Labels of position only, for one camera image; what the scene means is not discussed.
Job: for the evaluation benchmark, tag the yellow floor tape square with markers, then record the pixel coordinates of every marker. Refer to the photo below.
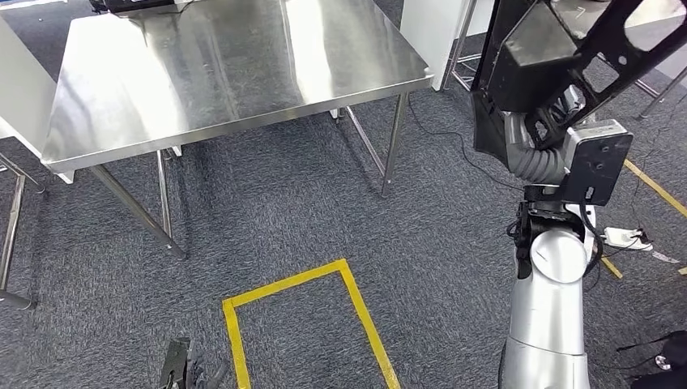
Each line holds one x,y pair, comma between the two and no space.
290,281
655,187

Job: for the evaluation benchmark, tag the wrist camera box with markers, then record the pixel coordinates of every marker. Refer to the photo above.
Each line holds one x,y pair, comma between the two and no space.
601,161
174,362

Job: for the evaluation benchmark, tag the white desk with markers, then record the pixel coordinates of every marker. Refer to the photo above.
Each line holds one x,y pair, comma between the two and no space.
21,96
424,37

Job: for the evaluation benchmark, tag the black plastic plate frame part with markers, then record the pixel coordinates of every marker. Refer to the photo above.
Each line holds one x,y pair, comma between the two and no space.
536,59

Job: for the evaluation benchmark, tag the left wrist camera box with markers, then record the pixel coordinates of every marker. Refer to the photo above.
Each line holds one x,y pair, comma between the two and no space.
174,362

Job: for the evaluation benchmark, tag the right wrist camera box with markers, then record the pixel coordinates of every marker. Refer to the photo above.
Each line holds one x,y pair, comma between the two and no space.
601,161

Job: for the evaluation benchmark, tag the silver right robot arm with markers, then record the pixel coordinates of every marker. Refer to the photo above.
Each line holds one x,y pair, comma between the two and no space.
545,322

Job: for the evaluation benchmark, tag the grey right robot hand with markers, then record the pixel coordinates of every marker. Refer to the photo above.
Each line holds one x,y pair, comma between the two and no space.
516,137

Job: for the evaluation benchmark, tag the white power strip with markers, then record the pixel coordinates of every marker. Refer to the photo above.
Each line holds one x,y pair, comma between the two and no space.
622,237

